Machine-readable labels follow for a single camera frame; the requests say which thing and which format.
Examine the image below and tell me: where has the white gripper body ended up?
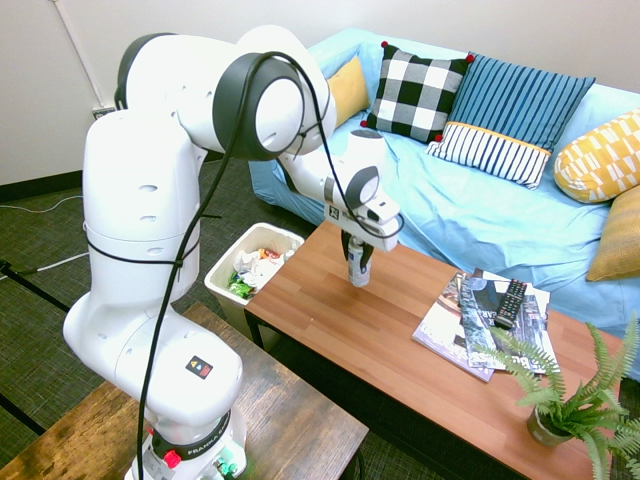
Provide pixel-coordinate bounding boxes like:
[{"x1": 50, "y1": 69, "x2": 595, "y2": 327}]
[{"x1": 339, "y1": 218, "x2": 401, "y2": 253}]

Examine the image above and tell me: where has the silver drink can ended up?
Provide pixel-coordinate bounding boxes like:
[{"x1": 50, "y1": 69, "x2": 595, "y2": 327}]
[{"x1": 346, "y1": 238, "x2": 372, "y2": 289}]

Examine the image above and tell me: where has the white plastic trash bin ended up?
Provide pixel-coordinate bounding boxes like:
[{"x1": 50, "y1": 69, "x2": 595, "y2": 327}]
[{"x1": 203, "y1": 222, "x2": 306, "y2": 351}]

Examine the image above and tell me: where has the crumpled white paper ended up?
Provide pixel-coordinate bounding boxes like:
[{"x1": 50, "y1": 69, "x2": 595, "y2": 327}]
[{"x1": 233, "y1": 248, "x2": 282, "y2": 287}]

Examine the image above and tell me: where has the wooden coffee table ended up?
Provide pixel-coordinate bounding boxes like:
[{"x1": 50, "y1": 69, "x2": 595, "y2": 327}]
[{"x1": 243, "y1": 219, "x2": 632, "y2": 480}]

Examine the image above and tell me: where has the sofa with light blue cover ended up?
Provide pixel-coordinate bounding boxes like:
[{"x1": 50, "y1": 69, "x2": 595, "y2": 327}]
[{"x1": 248, "y1": 27, "x2": 640, "y2": 342}]

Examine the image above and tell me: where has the stack of magazines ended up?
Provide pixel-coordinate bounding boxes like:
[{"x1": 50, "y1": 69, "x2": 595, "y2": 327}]
[{"x1": 411, "y1": 272, "x2": 497, "y2": 384}]

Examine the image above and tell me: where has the green snack wrapper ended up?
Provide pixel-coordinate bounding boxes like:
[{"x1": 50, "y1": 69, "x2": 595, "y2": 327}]
[{"x1": 228, "y1": 273, "x2": 257, "y2": 301}]

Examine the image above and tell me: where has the dark cover magazine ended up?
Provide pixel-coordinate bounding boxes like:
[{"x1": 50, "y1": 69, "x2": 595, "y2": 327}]
[{"x1": 458, "y1": 276, "x2": 561, "y2": 375}]

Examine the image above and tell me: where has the black remote control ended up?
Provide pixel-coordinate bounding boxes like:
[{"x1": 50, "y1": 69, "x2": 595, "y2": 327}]
[{"x1": 494, "y1": 278, "x2": 529, "y2": 330}]

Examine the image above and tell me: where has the black white checkered pillow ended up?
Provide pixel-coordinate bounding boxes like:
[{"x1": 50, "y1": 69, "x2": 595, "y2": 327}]
[{"x1": 359, "y1": 40, "x2": 475, "y2": 144}]

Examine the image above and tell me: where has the plain yellow pillow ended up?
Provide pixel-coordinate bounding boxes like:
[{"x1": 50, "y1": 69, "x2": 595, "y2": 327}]
[{"x1": 326, "y1": 53, "x2": 372, "y2": 129}]

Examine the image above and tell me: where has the blue striped pillow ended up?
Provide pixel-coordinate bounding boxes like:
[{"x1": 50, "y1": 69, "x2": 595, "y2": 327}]
[{"x1": 424, "y1": 52, "x2": 597, "y2": 192}]

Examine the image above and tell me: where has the rustic dark wooden table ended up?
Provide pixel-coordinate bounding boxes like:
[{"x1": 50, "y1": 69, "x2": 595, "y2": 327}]
[{"x1": 0, "y1": 301, "x2": 370, "y2": 480}]

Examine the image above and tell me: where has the yellow white patterned bolster pillow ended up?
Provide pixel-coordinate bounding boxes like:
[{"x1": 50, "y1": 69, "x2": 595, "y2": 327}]
[{"x1": 553, "y1": 107, "x2": 640, "y2": 205}]

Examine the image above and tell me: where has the mustard woven pillow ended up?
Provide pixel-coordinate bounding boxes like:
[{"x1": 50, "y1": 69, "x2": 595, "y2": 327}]
[{"x1": 585, "y1": 185, "x2": 640, "y2": 283}]

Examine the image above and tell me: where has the potted green fern plant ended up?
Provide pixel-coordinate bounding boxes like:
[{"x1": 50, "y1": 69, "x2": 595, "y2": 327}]
[{"x1": 472, "y1": 309, "x2": 640, "y2": 480}]

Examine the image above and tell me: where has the black stand leg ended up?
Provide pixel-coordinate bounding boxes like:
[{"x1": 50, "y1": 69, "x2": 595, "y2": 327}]
[
  {"x1": 0, "y1": 392, "x2": 47, "y2": 437},
  {"x1": 0, "y1": 258, "x2": 71, "y2": 314}
]

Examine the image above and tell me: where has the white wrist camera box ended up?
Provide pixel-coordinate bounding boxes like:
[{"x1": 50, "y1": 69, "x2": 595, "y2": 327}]
[{"x1": 355, "y1": 195, "x2": 403, "y2": 229}]

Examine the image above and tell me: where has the white floor cable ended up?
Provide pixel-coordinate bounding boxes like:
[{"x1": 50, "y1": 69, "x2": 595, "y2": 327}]
[{"x1": 36, "y1": 251, "x2": 91, "y2": 274}]

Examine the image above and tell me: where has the thin grey floor cable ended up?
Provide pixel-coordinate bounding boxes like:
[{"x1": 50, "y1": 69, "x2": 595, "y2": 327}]
[{"x1": 0, "y1": 194, "x2": 84, "y2": 215}]

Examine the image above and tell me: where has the white wall conduit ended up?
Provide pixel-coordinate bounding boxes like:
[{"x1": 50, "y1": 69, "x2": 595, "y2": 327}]
[{"x1": 48, "y1": 0, "x2": 105, "y2": 109}]

